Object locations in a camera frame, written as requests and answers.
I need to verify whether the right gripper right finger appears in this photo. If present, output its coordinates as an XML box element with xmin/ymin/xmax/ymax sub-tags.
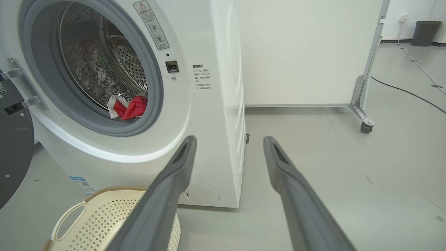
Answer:
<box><xmin>263</xmin><ymin>136</ymin><xmax>356</xmax><ymax>251</ymax></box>

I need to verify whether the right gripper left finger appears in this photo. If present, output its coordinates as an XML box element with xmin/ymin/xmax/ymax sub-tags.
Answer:
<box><xmin>106</xmin><ymin>136</ymin><xmax>198</xmax><ymax>251</ymax></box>

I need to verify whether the red and white garment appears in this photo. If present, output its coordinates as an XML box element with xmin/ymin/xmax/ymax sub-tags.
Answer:
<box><xmin>107</xmin><ymin>92</ymin><xmax>148</xmax><ymax>121</ymax></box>

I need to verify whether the round dark glass washer door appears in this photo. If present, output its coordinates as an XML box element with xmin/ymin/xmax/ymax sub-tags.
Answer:
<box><xmin>0</xmin><ymin>70</ymin><xmax>34</xmax><ymax>210</ymax></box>

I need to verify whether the cream perforated laundry basket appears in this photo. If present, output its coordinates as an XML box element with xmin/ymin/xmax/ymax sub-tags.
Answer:
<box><xmin>44</xmin><ymin>187</ymin><xmax>181</xmax><ymax>251</ymax></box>

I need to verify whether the white washing machine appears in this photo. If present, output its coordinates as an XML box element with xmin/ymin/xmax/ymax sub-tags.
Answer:
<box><xmin>0</xmin><ymin>0</ymin><xmax>246</xmax><ymax>208</ymax></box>

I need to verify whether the steel washer drum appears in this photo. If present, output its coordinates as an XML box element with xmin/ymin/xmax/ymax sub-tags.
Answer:
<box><xmin>59</xmin><ymin>2</ymin><xmax>148</xmax><ymax>110</ymax></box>

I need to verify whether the metal door hinge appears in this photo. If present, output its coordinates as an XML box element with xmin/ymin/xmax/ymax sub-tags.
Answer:
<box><xmin>0</xmin><ymin>57</ymin><xmax>48</xmax><ymax>111</ymax></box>

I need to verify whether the round white filter cover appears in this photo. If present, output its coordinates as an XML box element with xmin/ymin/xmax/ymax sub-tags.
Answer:
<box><xmin>184</xmin><ymin>185</ymin><xmax>220</xmax><ymax>205</ymax></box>

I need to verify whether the blue energy label sticker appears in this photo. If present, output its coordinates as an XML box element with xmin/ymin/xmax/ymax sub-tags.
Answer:
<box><xmin>70</xmin><ymin>176</ymin><xmax>95</xmax><ymax>196</ymax></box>

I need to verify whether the grey warning label sticker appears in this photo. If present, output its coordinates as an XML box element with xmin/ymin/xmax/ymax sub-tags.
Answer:
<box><xmin>133</xmin><ymin>0</ymin><xmax>170</xmax><ymax>51</ymax></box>

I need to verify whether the dark grey waste bin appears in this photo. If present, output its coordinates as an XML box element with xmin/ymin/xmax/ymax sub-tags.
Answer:
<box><xmin>411</xmin><ymin>21</ymin><xmax>443</xmax><ymax>47</ymax></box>

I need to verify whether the metal panel leg bracket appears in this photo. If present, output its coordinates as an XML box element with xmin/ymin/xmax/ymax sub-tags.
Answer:
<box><xmin>349</xmin><ymin>75</ymin><xmax>376</xmax><ymax>127</ymax></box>

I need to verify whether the black floor cable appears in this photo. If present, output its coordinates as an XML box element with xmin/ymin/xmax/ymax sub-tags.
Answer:
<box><xmin>371</xmin><ymin>76</ymin><xmax>446</xmax><ymax>114</ymax></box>

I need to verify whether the white floor cable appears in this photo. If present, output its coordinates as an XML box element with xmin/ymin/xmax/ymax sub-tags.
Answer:
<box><xmin>397</xmin><ymin>22</ymin><xmax>446</xmax><ymax>95</ymax></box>

